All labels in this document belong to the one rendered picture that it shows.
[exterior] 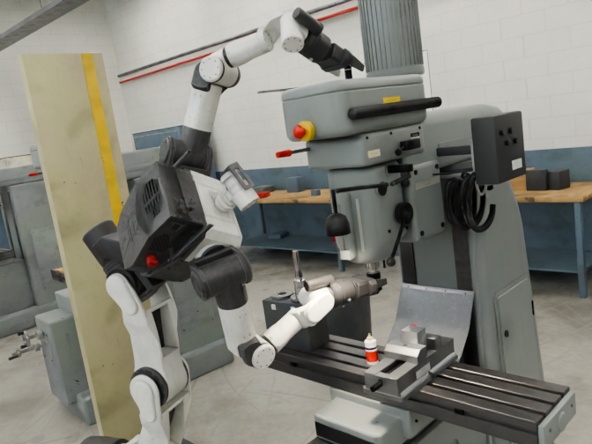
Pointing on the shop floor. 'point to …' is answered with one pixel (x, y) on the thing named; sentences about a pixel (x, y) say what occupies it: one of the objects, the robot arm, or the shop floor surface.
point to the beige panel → (85, 216)
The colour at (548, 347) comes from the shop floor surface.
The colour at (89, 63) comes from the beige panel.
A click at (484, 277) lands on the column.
